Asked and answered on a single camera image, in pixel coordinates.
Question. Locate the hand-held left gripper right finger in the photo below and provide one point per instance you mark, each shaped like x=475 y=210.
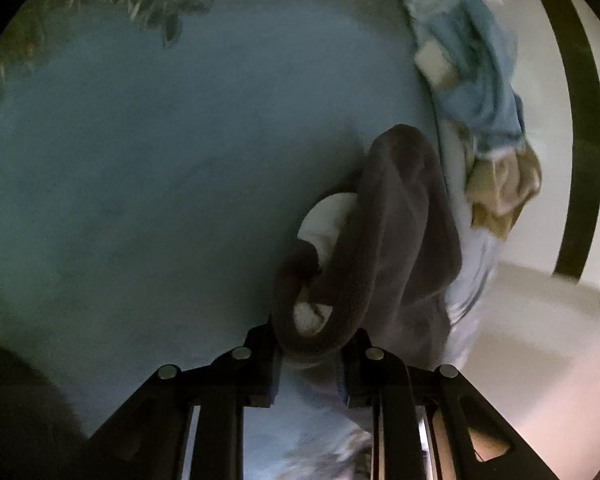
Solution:
x=352 y=380

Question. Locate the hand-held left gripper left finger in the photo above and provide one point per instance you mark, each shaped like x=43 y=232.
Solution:
x=265 y=370

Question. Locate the brown and white sweatshirt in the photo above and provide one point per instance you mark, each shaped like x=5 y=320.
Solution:
x=395 y=210

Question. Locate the tan garment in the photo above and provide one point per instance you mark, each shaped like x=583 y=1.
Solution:
x=505 y=185

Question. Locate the blue garment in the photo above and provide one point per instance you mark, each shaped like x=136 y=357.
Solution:
x=485 y=70

